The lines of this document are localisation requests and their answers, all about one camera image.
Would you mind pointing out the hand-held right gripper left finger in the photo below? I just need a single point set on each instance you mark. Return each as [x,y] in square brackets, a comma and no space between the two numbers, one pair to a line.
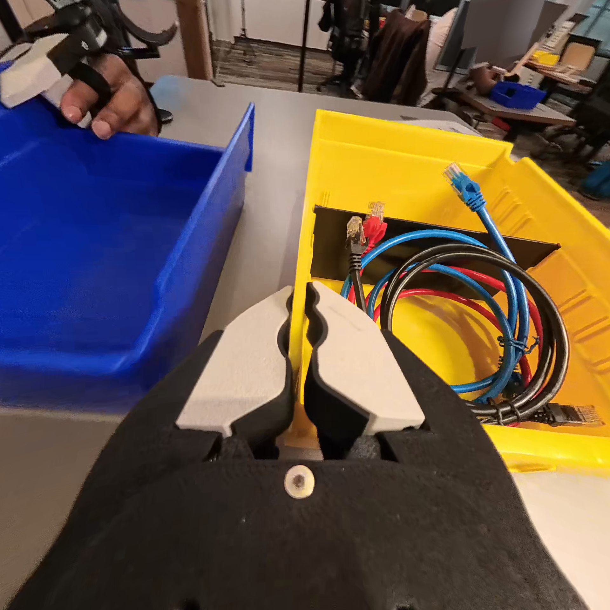
[238,376]

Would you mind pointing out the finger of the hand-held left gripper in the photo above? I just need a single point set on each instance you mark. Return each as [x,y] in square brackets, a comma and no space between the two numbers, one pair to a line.
[28,76]

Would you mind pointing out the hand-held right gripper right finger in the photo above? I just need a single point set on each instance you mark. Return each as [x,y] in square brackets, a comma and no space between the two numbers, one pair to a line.
[362,371]

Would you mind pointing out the blue plastic bin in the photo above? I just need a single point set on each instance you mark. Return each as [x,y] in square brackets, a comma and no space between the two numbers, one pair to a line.
[95,238]

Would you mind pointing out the yellow plastic bin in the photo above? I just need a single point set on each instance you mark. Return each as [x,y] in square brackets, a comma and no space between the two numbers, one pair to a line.
[405,181]

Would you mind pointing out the person's left hand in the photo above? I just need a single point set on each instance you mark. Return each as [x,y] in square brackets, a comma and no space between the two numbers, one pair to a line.
[126,105]

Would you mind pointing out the black bin divider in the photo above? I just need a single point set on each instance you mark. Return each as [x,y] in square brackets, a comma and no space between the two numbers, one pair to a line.
[329,248]

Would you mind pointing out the thin black pole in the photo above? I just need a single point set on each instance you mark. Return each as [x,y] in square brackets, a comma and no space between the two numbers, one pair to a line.
[303,43]

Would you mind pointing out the black office chair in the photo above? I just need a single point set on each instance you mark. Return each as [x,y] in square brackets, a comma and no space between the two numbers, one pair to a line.
[345,38]

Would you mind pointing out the wooden table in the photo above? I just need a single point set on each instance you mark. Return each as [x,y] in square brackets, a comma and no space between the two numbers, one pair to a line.
[538,114]

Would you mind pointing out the chair with brown jacket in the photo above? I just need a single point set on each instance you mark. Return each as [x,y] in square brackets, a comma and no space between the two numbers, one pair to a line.
[398,57]

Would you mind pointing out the small blue bin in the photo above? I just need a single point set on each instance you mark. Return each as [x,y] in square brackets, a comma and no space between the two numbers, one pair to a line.
[517,95]

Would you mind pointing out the wooden post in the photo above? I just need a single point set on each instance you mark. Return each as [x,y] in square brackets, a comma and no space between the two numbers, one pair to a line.
[194,38]

